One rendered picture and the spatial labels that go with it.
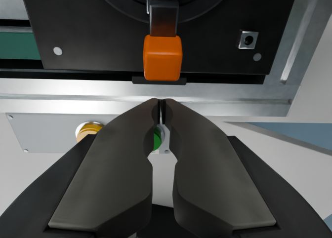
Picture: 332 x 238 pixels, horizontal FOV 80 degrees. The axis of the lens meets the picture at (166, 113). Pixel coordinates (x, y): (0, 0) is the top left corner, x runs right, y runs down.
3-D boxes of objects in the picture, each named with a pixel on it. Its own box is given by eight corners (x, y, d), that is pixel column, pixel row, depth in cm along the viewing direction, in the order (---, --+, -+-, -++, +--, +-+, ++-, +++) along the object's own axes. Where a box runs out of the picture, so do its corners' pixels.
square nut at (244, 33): (250, 46, 20) (254, 49, 19) (234, 46, 20) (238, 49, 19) (255, 29, 19) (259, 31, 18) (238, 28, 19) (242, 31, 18)
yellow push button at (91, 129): (112, 142, 29) (109, 152, 27) (83, 142, 28) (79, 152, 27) (108, 120, 26) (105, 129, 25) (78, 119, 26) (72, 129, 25)
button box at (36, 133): (169, 130, 34) (171, 156, 29) (43, 128, 33) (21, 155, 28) (171, 93, 30) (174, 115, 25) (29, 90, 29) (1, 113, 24)
